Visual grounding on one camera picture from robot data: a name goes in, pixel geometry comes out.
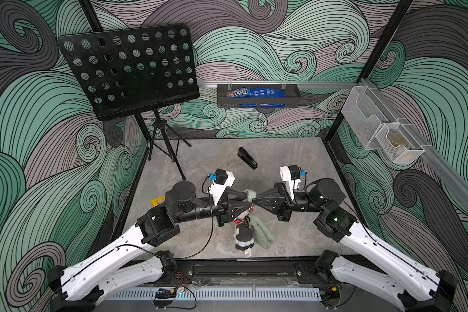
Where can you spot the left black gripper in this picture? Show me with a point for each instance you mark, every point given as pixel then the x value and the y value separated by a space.
pixel 222 210

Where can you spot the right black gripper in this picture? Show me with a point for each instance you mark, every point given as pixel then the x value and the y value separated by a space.
pixel 285 205

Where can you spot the penguin plush keychain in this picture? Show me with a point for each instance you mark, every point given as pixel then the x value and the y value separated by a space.
pixel 244 235

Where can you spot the green fabric bag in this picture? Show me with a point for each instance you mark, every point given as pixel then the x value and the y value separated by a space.
pixel 261 234

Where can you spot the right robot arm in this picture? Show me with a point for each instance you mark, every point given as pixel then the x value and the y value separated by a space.
pixel 398 279

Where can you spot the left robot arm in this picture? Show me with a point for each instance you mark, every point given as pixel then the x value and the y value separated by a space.
pixel 131 259

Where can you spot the black stapler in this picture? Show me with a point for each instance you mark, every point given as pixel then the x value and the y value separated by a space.
pixel 247 158

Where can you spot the blue candy packet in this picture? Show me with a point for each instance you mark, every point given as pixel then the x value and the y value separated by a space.
pixel 257 92

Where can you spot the large clear plastic bin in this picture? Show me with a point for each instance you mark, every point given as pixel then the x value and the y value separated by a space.
pixel 366 111

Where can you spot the small clear plastic bin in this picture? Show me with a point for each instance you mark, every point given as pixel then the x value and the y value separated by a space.
pixel 398 144

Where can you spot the black perforated music stand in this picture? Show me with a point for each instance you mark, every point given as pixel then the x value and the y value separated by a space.
pixel 135 72

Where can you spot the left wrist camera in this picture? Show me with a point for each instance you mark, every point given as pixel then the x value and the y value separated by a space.
pixel 221 180

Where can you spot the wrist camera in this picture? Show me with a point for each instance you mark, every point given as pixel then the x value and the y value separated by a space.
pixel 221 180
pixel 291 177

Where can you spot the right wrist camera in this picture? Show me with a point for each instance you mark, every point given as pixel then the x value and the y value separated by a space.
pixel 291 177

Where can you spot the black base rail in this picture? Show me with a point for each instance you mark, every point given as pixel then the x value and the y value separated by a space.
pixel 302 269

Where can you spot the white slotted cable duct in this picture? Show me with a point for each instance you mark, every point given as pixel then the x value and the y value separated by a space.
pixel 294 294

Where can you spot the black wall-mounted tray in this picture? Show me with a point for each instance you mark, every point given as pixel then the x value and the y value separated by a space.
pixel 291 100

